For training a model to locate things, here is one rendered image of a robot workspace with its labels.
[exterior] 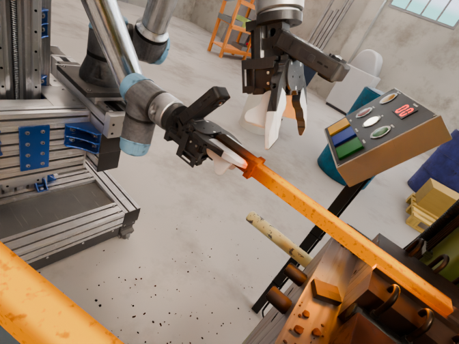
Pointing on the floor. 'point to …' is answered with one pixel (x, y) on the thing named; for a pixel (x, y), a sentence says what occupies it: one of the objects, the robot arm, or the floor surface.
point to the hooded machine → (356, 80)
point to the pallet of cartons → (429, 203)
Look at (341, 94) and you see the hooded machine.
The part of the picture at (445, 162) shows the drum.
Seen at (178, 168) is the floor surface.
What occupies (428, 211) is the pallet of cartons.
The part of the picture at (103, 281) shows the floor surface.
